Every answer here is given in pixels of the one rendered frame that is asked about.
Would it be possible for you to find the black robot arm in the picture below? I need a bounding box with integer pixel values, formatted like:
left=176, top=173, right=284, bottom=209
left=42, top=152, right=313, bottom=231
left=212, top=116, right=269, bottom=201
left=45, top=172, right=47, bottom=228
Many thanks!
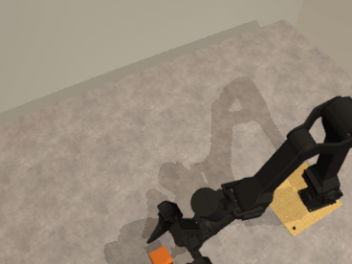
left=168, top=96, right=352, bottom=253

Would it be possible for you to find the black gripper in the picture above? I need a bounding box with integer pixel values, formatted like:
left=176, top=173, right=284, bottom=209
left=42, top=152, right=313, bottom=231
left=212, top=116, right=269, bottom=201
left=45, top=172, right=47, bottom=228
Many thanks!
left=146, top=201, right=218, bottom=264

